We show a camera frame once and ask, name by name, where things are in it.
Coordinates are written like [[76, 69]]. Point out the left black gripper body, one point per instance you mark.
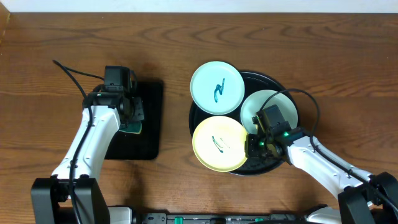
[[135, 112]]

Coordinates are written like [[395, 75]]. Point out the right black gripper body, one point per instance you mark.
[[259, 147]]

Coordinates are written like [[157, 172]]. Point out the green scrubbing sponge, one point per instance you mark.
[[134, 127]]

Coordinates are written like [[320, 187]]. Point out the yellow plate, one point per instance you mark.
[[219, 143]]

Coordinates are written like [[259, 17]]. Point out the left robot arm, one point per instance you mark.
[[72, 194]]

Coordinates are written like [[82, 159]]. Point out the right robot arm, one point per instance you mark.
[[362, 196]]

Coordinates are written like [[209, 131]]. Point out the black rectangular tray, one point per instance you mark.
[[145, 145]]

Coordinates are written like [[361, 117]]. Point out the light blue plate right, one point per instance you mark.
[[253, 103]]

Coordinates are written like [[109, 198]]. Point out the light blue plate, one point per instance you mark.
[[253, 103], [217, 87]]

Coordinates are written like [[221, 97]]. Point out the light blue plate top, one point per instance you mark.
[[217, 87]]

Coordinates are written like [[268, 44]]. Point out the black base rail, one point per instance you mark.
[[163, 218]]

